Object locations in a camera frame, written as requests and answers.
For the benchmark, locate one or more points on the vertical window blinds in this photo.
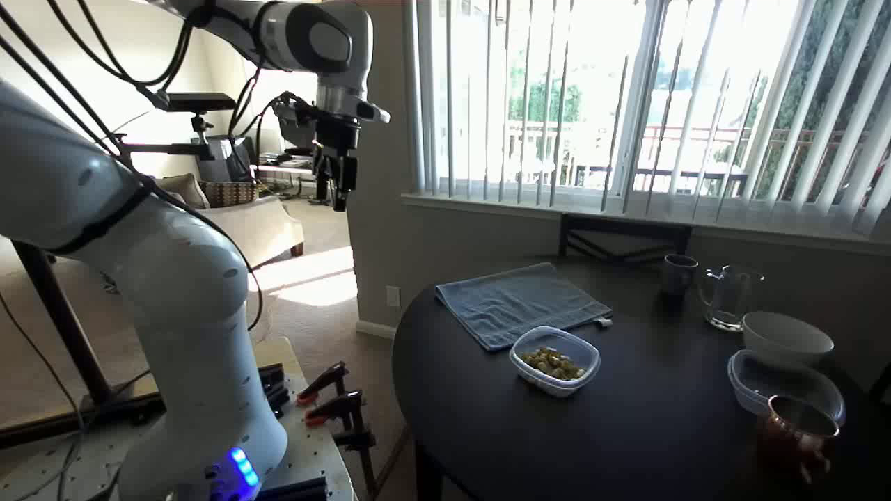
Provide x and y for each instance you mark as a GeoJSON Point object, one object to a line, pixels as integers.
{"type": "Point", "coordinates": [765, 114]}

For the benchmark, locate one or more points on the copper mug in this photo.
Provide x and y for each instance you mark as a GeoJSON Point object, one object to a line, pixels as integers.
{"type": "Point", "coordinates": [791, 434]}

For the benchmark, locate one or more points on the red handled clamp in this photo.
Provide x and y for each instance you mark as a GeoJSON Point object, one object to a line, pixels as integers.
{"type": "Point", "coordinates": [333, 375]}
{"type": "Point", "coordinates": [354, 431]}

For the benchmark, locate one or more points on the dark mug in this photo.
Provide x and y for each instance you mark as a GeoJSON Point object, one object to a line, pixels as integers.
{"type": "Point", "coordinates": [677, 274]}

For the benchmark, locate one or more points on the beige couch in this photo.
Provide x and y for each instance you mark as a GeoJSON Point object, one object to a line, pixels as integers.
{"type": "Point", "coordinates": [259, 225]}

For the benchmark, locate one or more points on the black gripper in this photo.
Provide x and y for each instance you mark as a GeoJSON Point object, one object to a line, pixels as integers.
{"type": "Point", "coordinates": [342, 136]}

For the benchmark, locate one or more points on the black camera tripod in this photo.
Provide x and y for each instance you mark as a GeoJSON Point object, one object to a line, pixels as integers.
{"type": "Point", "coordinates": [65, 307]}

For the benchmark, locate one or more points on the white ceramic bowl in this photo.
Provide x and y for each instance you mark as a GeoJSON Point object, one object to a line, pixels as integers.
{"type": "Point", "coordinates": [783, 337]}

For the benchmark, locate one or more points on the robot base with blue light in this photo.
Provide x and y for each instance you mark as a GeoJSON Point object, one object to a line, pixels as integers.
{"type": "Point", "coordinates": [234, 478]}

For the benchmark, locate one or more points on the clear plastic lunchbox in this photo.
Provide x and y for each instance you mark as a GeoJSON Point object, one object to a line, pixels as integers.
{"type": "Point", "coordinates": [581, 350]}

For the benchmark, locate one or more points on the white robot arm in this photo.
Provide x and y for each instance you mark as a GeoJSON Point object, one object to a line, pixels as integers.
{"type": "Point", "coordinates": [336, 43]}

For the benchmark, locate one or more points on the clear glass measuring cup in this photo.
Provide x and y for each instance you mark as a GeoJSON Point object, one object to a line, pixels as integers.
{"type": "Point", "coordinates": [727, 293]}

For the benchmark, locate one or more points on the black metal chair back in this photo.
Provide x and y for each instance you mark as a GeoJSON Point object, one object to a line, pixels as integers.
{"type": "Point", "coordinates": [621, 239]}

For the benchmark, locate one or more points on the yellow candies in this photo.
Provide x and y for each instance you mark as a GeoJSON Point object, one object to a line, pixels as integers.
{"type": "Point", "coordinates": [553, 362]}

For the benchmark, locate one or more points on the blue towel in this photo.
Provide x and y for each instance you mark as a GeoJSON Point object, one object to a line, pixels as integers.
{"type": "Point", "coordinates": [503, 307]}

